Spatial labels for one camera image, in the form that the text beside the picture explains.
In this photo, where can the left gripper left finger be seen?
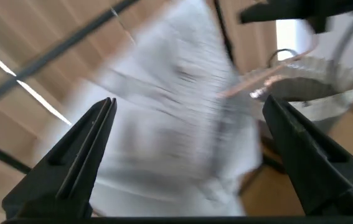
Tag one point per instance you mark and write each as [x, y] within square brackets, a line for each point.
[70, 168]

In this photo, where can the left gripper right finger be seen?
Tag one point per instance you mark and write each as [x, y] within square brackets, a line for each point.
[313, 168]

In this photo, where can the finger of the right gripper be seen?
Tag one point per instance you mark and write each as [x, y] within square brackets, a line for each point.
[288, 11]

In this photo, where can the pink clothes hanger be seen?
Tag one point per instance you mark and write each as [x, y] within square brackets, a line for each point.
[247, 85]

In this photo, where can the pale grey shorts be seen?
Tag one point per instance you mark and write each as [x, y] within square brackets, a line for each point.
[163, 124]

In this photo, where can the white laundry basket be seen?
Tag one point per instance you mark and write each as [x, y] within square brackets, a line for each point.
[328, 107]

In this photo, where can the black clothes rack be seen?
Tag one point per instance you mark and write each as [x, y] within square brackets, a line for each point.
[54, 51]

